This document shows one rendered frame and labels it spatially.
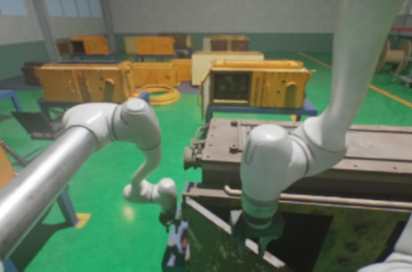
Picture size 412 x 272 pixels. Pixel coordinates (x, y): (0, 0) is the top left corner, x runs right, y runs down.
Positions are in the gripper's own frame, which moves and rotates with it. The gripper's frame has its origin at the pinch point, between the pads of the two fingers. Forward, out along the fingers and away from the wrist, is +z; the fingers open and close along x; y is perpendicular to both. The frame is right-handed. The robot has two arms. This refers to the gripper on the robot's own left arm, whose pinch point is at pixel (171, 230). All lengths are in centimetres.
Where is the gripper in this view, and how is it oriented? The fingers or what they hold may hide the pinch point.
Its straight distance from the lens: 146.8
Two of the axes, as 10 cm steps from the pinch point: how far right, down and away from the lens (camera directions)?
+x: -9.9, -0.5, 1.1
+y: 1.2, -4.7, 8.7
